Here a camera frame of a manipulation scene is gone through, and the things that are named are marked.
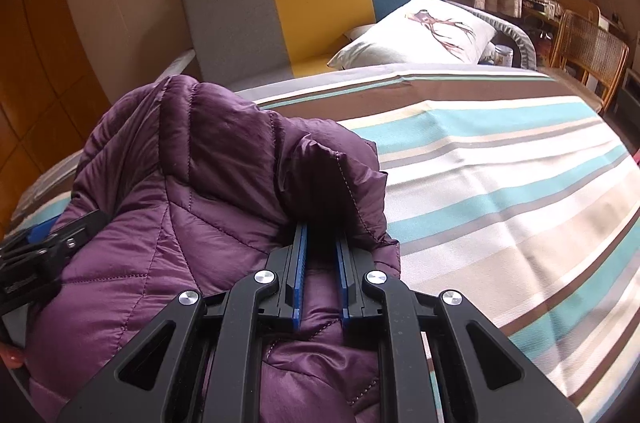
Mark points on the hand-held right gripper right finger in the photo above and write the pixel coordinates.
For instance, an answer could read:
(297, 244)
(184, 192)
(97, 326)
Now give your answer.
(344, 283)

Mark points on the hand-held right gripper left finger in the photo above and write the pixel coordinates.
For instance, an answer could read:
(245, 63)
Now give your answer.
(299, 283)

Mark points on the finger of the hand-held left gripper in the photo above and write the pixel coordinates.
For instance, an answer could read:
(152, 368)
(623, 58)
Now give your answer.
(80, 230)

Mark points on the purple quilted down jacket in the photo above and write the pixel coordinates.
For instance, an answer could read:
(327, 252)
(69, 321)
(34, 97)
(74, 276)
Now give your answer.
(200, 178)

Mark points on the person's left hand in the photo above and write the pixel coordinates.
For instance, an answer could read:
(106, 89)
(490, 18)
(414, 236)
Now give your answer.
(11, 357)

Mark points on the wooden wardrobe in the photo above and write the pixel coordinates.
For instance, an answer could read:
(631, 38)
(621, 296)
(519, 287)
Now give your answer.
(40, 78)

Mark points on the striped bed sheet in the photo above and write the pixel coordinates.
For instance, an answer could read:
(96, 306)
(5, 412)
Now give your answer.
(500, 203)

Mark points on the white deer print pillow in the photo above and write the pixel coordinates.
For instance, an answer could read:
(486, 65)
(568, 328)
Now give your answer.
(400, 43)

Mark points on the plain grey pillow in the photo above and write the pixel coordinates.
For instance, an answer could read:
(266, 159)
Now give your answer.
(357, 32)

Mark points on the metal can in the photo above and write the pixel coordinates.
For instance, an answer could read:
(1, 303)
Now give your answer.
(503, 55)

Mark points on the grey yellow blue headboard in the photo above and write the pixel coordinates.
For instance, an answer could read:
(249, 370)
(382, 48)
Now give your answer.
(310, 3)

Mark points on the rattan chair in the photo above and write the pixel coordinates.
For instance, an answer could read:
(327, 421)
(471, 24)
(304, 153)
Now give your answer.
(590, 48)

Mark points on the cluttered wooden desk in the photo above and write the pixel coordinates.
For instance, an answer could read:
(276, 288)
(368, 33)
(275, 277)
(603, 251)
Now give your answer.
(555, 3)

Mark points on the white bed side frame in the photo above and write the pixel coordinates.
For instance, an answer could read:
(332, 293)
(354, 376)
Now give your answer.
(177, 63)

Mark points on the grey padded bed rail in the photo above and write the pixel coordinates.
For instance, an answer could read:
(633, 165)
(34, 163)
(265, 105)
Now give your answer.
(522, 48)

